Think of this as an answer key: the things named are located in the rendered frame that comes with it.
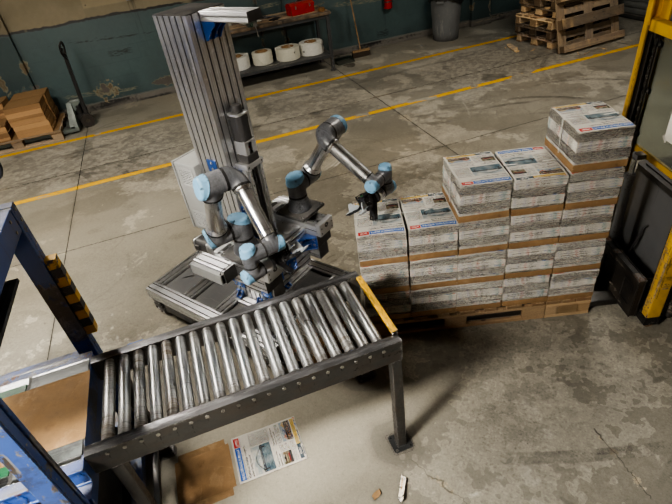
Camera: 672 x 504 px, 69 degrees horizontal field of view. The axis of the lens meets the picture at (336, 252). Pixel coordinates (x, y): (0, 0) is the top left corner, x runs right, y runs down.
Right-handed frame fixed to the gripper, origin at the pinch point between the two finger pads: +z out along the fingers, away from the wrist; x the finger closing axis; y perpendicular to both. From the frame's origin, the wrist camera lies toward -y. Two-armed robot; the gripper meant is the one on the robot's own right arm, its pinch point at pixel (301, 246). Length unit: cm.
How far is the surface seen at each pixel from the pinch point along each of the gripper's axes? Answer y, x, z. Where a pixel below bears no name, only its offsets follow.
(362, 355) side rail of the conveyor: -40, -49, -22
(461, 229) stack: -33, -30, 82
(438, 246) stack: -39, -18, 72
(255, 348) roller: -25, -11, -50
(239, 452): -92, 34, -70
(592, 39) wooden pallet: -30, 156, 698
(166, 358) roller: -14, 14, -80
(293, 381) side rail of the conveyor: -35, -36, -50
